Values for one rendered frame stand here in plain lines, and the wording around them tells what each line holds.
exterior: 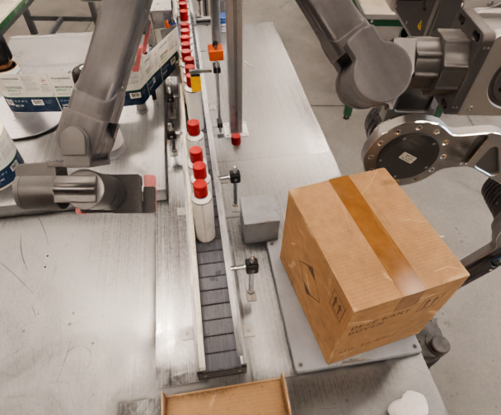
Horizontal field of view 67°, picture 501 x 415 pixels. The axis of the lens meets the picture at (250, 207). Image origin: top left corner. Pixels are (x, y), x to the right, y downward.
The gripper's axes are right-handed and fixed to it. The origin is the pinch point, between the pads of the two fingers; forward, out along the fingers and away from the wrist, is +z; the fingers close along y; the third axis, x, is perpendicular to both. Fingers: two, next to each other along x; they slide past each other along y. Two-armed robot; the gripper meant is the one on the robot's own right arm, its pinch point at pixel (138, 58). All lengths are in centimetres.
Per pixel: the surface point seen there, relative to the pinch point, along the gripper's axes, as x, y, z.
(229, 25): 23.4, -17.0, -1.5
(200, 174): 17.3, 28.8, 14.5
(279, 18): 62, -314, 118
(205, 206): 18.7, 35.5, 18.4
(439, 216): 142, -47, 122
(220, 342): 23, 62, 34
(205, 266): 18, 43, 34
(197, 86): 13.5, -7.8, 12.5
